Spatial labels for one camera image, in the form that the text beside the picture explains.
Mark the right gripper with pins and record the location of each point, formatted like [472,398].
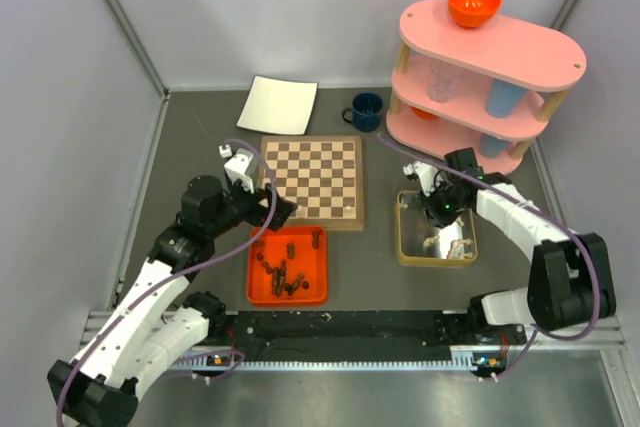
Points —
[438,218]

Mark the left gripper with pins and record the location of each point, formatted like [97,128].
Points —
[259,211]

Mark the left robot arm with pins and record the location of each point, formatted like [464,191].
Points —
[103,384]

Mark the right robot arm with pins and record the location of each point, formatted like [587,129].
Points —
[570,280]

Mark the wooden chess board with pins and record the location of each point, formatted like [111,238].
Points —
[324,174]

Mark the dark long chess piece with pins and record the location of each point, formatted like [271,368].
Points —
[276,282]

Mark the orange plastic tray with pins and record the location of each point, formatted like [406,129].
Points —
[304,280]

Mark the white square plate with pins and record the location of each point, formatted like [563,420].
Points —
[278,107]

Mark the light blue plastic cup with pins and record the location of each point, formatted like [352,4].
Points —
[503,98]

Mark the pink three-tier shelf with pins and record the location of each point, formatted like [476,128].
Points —
[546,62]

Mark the dark blue enamel mug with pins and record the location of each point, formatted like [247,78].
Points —
[365,112]

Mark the clear plastic cup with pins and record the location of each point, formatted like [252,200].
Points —
[443,81]

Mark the orange plastic bowl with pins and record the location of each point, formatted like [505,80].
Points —
[473,13]

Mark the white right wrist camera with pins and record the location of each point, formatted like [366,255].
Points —
[424,173]

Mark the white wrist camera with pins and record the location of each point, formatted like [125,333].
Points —
[240,167]
[424,173]

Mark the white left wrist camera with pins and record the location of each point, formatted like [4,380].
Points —
[240,167]

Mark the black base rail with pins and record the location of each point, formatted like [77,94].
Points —
[387,335]

